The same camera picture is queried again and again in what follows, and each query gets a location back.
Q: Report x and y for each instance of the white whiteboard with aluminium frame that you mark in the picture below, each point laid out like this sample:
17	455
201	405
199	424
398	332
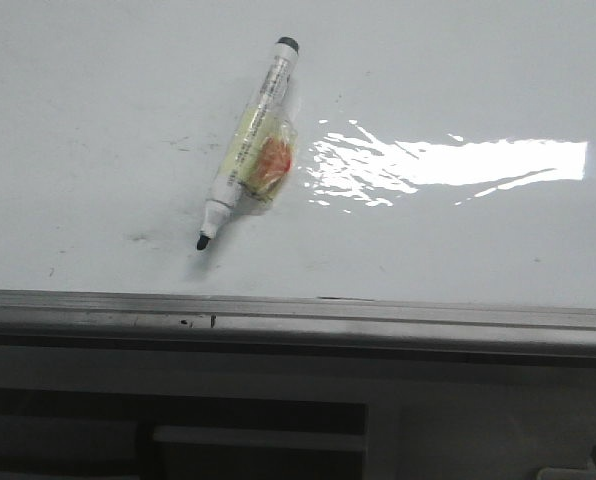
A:
442	194

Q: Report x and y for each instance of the grey shelf unit below board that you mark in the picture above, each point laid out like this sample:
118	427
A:
91	435

